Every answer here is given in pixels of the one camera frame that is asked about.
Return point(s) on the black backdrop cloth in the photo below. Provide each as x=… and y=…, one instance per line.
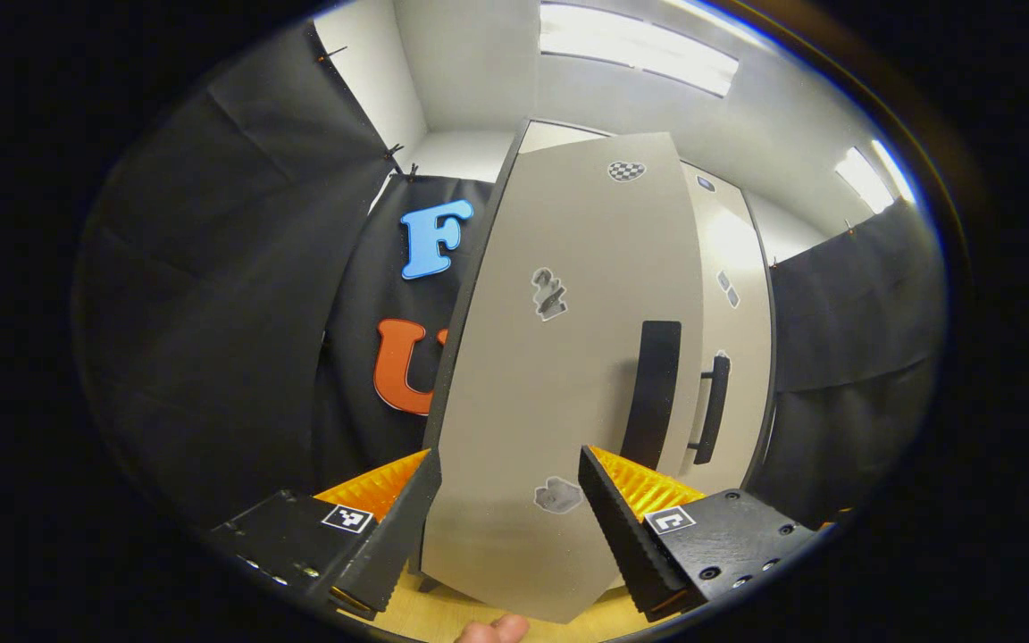
x=211, y=295
x=845, y=357

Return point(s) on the grey cabinet door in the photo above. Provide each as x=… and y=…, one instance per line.
x=742, y=295
x=550, y=393

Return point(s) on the grey cabinet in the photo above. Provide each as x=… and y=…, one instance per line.
x=455, y=335

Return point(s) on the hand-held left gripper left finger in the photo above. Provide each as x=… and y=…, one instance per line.
x=394, y=545

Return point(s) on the small ceiling light panel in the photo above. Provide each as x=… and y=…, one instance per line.
x=872, y=179

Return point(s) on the large ceiling light panel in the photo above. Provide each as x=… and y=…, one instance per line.
x=639, y=49

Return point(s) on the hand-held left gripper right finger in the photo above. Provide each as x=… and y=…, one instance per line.
x=626, y=536

